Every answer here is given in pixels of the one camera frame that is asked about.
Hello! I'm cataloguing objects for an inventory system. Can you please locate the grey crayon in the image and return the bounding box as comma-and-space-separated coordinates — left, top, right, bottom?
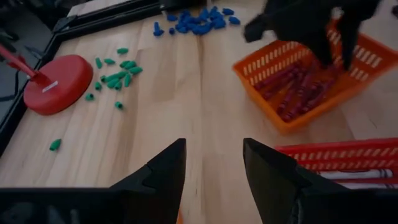
317, 169, 394, 180

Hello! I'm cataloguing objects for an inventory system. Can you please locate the red plastic basket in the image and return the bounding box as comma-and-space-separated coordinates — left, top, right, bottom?
275, 138, 398, 190

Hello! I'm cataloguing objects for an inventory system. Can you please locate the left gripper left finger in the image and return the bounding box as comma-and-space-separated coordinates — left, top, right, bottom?
0, 138, 188, 224

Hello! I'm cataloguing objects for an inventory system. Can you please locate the purple crayon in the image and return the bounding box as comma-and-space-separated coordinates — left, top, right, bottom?
298, 79, 338, 114
275, 73, 314, 115
254, 61, 302, 91
262, 72, 301, 101
281, 93, 315, 123

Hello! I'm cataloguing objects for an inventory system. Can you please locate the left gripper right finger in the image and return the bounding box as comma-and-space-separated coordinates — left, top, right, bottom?
243, 138, 398, 224

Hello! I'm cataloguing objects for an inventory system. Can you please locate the orange plastic basket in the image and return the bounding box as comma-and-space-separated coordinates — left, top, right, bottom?
232, 19, 398, 135

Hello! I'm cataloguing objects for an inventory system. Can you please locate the red desk lamp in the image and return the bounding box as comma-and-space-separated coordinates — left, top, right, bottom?
0, 30, 94, 116

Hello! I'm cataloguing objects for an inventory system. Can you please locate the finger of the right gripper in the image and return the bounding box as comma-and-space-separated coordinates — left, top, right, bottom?
310, 39, 335, 69
336, 19, 362, 72

